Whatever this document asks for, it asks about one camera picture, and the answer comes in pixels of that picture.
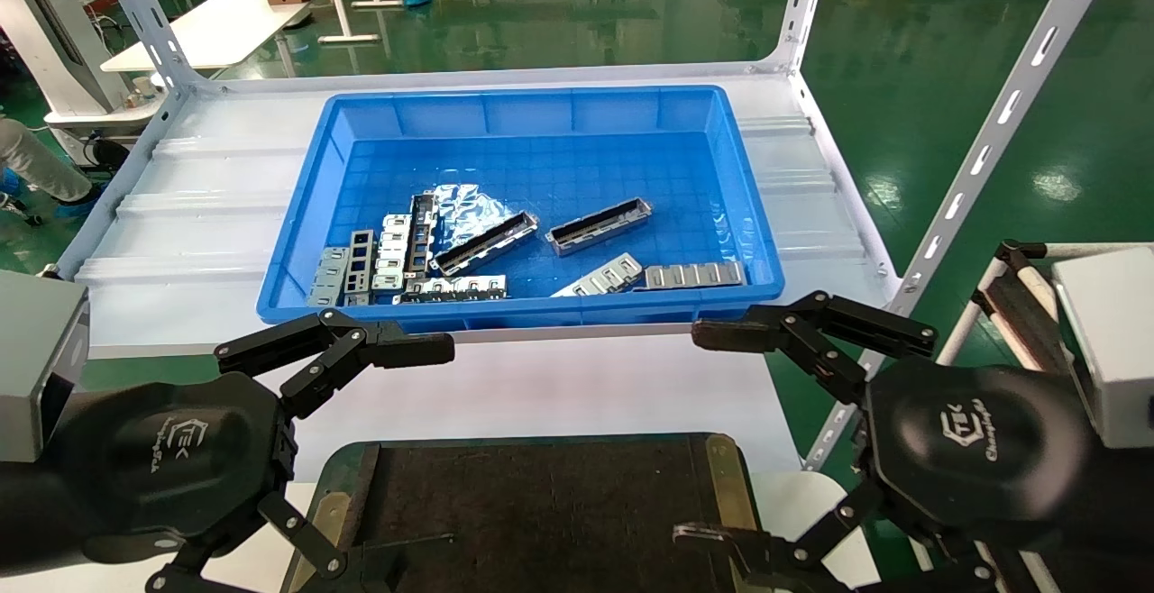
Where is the dark narrow metal strip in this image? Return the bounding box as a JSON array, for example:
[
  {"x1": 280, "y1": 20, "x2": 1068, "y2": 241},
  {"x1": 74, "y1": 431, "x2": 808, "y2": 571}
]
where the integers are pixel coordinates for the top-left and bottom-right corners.
[{"x1": 405, "y1": 193, "x2": 441, "y2": 280}]

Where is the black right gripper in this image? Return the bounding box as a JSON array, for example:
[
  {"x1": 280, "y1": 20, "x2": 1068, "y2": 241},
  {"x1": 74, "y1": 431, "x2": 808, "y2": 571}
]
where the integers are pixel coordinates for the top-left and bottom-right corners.
[{"x1": 672, "y1": 291, "x2": 1095, "y2": 593}]

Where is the silver clip metal strip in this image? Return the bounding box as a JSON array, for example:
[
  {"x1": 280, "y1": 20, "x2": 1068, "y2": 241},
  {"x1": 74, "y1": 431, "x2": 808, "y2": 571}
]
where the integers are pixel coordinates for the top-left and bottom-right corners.
[{"x1": 394, "y1": 274, "x2": 508, "y2": 305}]

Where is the silver foil bag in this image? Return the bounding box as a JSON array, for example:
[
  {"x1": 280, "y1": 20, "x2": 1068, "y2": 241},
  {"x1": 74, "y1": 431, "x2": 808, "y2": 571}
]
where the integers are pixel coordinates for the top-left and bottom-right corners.
[{"x1": 431, "y1": 183, "x2": 520, "y2": 248}]

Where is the dark grey windowed strip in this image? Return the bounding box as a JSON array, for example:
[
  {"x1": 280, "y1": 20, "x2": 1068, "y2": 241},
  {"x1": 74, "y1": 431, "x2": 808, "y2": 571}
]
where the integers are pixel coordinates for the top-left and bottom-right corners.
[{"x1": 345, "y1": 229, "x2": 376, "y2": 307}]

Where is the white metal shelf rack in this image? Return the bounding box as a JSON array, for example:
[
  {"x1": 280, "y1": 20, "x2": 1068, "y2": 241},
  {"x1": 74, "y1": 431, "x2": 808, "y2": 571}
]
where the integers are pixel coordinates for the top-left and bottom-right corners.
[{"x1": 56, "y1": 0, "x2": 1130, "y2": 473}]

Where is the light grey slotted metal part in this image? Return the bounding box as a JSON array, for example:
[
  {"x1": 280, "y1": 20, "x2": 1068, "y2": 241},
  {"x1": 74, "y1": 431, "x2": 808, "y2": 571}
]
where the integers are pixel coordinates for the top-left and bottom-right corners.
[{"x1": 551, "y1": 252, "x2": 644, "y2": 298}]

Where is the grey slotted metal strip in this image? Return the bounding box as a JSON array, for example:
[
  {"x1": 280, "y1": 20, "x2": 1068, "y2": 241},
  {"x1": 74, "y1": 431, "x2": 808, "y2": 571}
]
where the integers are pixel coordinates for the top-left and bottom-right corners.
[{"x1": 307, "y1": 246, "x2": 352, "y2": 308}]

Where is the black container tray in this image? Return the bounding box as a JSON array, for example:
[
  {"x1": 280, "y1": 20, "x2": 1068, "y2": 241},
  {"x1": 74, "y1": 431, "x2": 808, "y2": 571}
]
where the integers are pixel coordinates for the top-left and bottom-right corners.
[{"x1": 279, "y1": 433, "x2": 773, "y2": 593}]

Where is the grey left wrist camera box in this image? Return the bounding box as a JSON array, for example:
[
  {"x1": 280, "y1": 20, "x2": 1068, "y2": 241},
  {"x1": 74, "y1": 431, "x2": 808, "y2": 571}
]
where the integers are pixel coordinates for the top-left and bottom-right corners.
[{"x1": 0, "y1": 270, "x2": 90, "y2": 464}]

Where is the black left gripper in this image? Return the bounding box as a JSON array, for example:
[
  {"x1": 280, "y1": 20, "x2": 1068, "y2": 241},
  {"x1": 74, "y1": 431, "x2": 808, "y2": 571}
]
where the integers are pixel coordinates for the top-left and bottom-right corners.
[{"x1": 54, "y1": 309, "x2": 454, "y2": 593}]

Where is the long grey metal channel part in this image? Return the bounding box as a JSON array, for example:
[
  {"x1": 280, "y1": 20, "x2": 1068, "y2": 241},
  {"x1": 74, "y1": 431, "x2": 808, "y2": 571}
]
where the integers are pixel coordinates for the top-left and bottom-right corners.
[{"x1": 546, "y1": 197, "x2": 653, "y2": 257}]

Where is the white work table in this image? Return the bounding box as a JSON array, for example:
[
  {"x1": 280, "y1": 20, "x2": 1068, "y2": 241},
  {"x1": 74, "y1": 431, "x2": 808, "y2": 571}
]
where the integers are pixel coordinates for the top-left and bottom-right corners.
[{"x1": 101, "y1": 0, "x2": 324, "y2": 73}]

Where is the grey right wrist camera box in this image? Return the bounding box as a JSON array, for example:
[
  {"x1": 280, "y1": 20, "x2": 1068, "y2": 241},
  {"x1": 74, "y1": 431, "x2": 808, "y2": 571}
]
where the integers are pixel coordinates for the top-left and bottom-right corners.
[{"x1": 1052, "y1": 248, "x2": 1154, "y2": 451}]

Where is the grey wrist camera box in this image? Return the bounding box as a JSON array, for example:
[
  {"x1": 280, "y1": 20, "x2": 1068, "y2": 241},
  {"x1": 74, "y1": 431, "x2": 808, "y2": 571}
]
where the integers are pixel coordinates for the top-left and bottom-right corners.
[
  {"x1": 0, "y1": 270, "x2": 90, "y2": 464},
  {"x1": 1052, "y1": 248, "x2": 1154, "y2": 451}
]

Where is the white machine stand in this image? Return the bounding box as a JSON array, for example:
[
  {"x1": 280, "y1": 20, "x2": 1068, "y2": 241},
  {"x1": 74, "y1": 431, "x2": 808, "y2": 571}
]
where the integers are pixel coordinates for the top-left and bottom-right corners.
[{"x1": 0, "y1": 0, "x2": 172, "y2": 170}]

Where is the grey metal connector housing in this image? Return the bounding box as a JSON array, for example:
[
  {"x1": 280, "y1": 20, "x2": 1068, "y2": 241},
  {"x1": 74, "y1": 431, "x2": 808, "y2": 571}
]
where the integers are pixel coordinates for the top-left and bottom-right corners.
[{"x1": 429, "y1": 211, "x2": 540, "y2": 278}]

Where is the grey ribbed metal strip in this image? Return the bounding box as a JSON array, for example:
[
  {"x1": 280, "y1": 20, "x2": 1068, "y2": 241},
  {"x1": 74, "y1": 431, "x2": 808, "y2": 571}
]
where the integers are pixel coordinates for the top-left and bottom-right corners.
[{"x1": 644, "y1": 260, "x2": 746, "y2": 292}]

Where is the white slotted metal strip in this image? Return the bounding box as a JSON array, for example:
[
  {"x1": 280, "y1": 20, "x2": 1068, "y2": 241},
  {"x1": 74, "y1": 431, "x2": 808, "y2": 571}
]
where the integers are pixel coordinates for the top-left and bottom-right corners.
[{"x1": 371, "y1": 213, "x2": 414, "y2": 293}]

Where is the white tube cart frame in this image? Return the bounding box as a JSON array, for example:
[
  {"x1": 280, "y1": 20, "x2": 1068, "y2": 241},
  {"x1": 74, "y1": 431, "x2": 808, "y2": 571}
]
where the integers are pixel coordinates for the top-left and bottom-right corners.
[{"x1": 938, "y1": 242, "x2": 1154, "y2": 593}]

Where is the blue plastic bin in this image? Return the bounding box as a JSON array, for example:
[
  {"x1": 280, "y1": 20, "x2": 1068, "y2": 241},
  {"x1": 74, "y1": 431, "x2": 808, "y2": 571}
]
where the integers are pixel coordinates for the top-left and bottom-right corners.
[{"x1": 256, "y1": 84, "x2": 785, "y2": 339}]

